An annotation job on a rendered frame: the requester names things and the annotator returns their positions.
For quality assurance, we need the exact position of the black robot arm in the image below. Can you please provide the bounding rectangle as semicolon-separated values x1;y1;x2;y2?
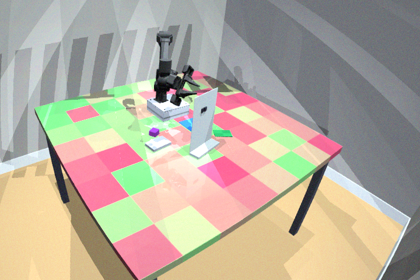
153;31;181;103

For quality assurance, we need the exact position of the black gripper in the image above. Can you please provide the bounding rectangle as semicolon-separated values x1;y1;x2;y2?
166;64;199;107

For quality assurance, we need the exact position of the green flat slab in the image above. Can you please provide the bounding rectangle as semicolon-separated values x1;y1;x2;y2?
213;130;233;137

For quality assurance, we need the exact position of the dark grey panel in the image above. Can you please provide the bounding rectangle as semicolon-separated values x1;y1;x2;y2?
189;87;219;159

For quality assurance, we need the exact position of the blue square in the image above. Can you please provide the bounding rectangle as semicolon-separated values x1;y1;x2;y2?
179;118;193;131

